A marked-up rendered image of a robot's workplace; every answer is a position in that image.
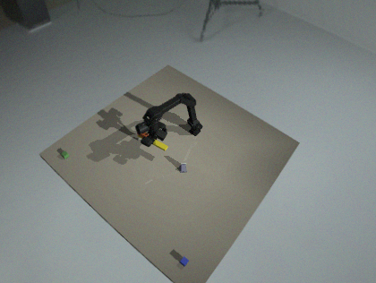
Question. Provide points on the yellow bar with red end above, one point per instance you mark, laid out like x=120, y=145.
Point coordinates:
x=155, y=143

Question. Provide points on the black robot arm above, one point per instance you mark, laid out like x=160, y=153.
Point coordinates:
x=154, y=114

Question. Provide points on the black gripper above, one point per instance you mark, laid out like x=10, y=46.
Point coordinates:
x=149, y=139

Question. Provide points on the small blue cube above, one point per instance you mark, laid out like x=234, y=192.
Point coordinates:
x=184, y=261

